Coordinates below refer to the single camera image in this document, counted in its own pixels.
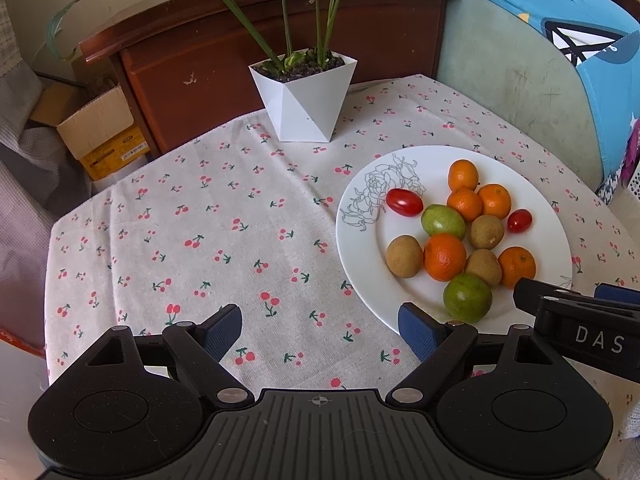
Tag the white plate with rose drawing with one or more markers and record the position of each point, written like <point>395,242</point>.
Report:
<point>370,240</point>

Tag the small red cherry tomato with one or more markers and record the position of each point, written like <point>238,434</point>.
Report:
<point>519,221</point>

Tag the green leafy plant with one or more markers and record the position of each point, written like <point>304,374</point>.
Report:
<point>230,5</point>

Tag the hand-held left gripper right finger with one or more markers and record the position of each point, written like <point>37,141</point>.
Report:
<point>417,330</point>

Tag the green round fruit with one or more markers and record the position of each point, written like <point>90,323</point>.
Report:
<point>467,299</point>
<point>440,221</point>

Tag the blue printed cloth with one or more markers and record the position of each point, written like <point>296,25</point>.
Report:
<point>575,0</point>

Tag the cherry print tablecloth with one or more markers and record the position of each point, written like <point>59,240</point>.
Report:
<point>200,240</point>

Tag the grey-green chair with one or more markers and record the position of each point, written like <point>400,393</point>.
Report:
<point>515,85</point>

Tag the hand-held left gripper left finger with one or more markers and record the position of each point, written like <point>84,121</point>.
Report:
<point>222,330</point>

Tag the large orange tangerine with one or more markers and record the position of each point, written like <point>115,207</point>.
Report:
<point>444,257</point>

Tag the brown longan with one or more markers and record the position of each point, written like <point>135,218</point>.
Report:
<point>484,268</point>
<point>486,231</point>
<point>403,256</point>

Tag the white angular plant pot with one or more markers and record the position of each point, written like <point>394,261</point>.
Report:
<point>300,105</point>

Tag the brown wooden cabinet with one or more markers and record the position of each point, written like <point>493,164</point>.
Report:
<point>210,60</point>

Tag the grey checkered curtain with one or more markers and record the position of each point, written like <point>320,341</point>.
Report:
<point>25,170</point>

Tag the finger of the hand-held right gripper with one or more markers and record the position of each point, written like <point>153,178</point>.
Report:
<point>617,294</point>
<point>535,291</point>

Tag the open cardboard box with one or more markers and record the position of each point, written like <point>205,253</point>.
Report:
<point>100,135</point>

